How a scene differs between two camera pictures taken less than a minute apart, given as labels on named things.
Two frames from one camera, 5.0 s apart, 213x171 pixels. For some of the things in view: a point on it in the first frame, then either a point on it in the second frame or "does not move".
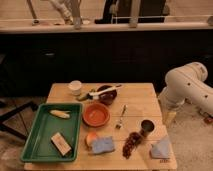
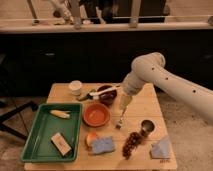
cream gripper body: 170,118 -> 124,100
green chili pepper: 84,98 does not move
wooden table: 122,128 does not move
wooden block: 61,144 does not move
